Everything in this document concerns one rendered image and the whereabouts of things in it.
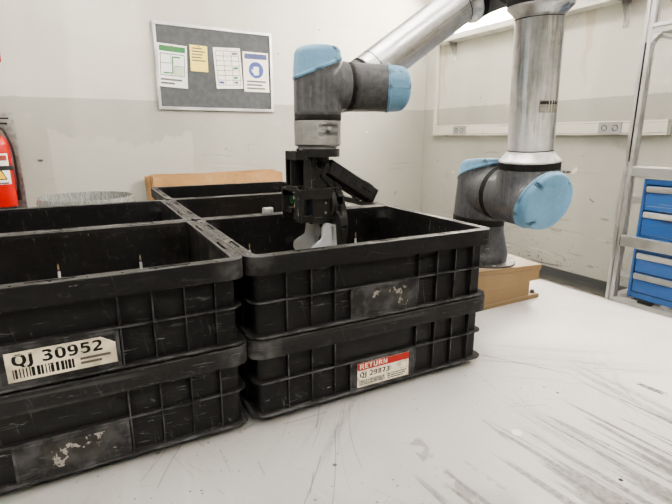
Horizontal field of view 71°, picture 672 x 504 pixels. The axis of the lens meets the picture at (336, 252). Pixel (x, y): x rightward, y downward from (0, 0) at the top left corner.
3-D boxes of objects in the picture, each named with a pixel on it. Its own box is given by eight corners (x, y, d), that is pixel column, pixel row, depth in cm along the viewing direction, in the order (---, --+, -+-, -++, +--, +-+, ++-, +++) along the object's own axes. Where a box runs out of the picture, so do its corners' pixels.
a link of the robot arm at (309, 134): (325, 122, 81) (352, 120, 74) (325, 149, 82) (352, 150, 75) (286, 121, 77) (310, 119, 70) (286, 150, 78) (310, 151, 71)
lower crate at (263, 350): (385, 307, 105) (386, 255, 102) (484, 363, 79) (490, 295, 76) (203, 343, 87) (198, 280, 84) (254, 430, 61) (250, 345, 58)
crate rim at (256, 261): (387, 215, 100) (388, 204, 99) (494, 243, 74) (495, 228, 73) (195, 233, 82) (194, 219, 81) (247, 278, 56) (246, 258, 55)
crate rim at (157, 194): (283, 188, 151) (282, 181, 151) (324, 199, 126) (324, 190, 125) (150, 195, 133) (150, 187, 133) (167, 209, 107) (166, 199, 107)
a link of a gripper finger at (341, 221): (326, 248, 80) (321, 197, 79) (335, 247, 81) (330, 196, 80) (341, 249, 76) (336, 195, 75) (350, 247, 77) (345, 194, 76)
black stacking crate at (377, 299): (386, 259, 102) (387, 207, 99) (488, 301, 76) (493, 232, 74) (200, 286, 84) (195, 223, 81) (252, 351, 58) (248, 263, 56)
